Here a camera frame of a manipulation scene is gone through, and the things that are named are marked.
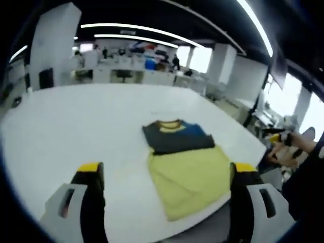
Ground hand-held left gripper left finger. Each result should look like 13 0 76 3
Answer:
40 161 107 243

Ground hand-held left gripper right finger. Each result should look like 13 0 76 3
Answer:
227 161 296 243

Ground yellow garment grey blue sleeves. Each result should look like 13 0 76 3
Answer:
141 117 232 222

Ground person's right hand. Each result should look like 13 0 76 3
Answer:
290 133 309 153

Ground tan and black object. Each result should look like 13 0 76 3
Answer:
268 144 304 168

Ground person's dark clothing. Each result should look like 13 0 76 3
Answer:
282 136 324 223

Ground hanging dark monitor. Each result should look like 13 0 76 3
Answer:
273 48 288 91

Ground narrow white pillar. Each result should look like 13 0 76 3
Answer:
207 43 237 84

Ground long ceiling light strip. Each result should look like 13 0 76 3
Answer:
94 34 179 49
80 23 200 48
236 0 274 58

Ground white counter row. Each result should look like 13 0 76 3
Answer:
92 68 203 86

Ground black office chair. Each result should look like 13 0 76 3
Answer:
116 70 132 83

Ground black cabinet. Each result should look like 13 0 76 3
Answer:
38 67 54 89

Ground short ceiling light strip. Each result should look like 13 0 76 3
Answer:
9 45 28 63

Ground wide white pillar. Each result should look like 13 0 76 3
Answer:
30 2 82 89

